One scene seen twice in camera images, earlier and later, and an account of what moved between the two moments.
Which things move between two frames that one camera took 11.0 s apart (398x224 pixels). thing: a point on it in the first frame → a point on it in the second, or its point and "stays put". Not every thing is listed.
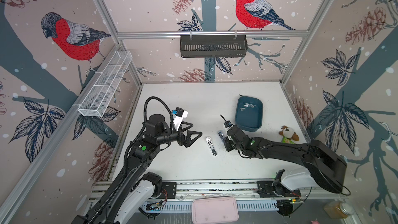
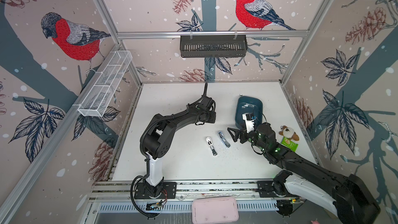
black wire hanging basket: [213, 46] stays put
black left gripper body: [180, 139] → [210, 116]
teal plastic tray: [249, 113] stays put
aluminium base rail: [180, 195] stays put
